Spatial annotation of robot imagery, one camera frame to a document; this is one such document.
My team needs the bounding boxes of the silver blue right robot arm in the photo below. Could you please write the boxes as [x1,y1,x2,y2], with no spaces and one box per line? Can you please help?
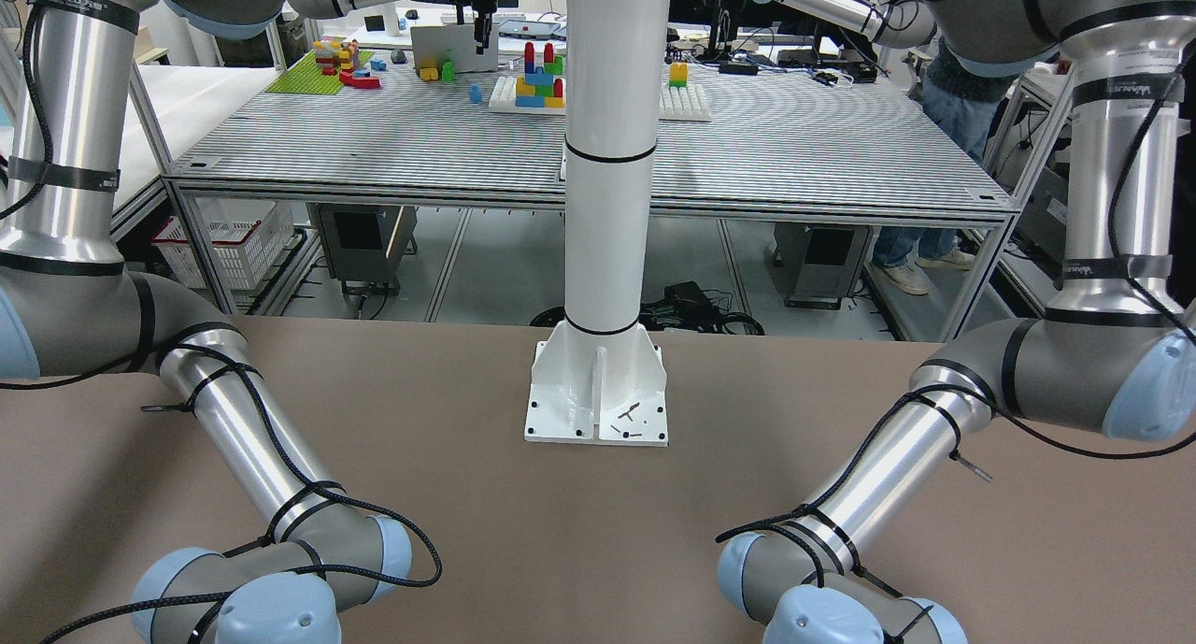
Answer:
[4,0,443,643]

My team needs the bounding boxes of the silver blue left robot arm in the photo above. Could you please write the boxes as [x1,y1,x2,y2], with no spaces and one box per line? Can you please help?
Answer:
[718,0,1192,643]

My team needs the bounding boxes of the toy block table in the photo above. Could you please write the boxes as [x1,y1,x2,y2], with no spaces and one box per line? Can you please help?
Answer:
[167,65,1019,340]

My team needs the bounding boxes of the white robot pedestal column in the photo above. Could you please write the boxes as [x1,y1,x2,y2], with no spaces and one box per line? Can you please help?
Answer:
[521,0,670,446]

